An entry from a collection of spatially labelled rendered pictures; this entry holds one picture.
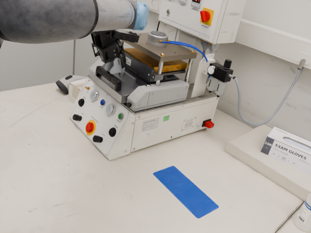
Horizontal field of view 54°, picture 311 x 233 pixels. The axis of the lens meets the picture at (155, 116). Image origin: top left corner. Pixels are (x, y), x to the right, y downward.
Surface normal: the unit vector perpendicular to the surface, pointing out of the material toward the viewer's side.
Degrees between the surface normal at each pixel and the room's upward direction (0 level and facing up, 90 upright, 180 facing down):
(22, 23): 106
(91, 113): 65
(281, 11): 90
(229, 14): 90
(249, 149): 0
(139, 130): 90
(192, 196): 0
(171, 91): 90
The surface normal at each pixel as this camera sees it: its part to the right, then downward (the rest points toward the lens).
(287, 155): -0.57, 0.32
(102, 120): -0.63, -0.19
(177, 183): 0.16, -0.86
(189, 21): -0.77, 0.19
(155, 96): 0.62, 0.47
